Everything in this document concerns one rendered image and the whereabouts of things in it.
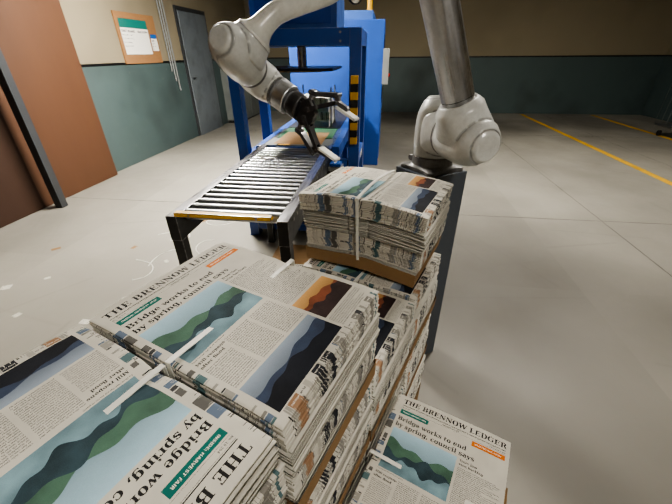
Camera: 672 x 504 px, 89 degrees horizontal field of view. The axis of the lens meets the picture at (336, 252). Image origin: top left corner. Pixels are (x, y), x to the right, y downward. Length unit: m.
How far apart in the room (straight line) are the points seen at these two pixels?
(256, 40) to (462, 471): 1.14
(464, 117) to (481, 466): 0.93
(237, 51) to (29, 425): 0.83
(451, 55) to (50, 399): 1.12
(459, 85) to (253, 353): 0.95
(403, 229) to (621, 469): 1.38
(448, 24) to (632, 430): 1.77
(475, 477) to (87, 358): 0.79
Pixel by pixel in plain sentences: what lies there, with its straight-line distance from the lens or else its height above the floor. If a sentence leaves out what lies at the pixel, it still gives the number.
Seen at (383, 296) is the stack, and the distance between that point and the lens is 0.96.
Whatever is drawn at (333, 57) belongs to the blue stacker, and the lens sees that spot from 4.96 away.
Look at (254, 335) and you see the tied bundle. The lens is 0.52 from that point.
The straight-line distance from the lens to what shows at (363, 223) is 0.95.
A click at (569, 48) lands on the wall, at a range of 10.94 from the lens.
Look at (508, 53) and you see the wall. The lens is 10.48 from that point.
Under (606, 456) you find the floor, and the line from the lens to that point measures 1.93.
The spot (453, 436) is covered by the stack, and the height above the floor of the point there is 0.60.
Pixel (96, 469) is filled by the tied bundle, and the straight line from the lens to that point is 0.46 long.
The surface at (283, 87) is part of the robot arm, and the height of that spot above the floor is 1.32.
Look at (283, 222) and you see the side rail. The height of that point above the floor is 0.80.
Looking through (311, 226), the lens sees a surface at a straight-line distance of 1.05.
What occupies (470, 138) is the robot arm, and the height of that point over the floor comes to 1.18.
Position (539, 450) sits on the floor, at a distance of 1.81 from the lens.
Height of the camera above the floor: 1.41
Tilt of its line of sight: 30 degrees down
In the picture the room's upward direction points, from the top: straight up
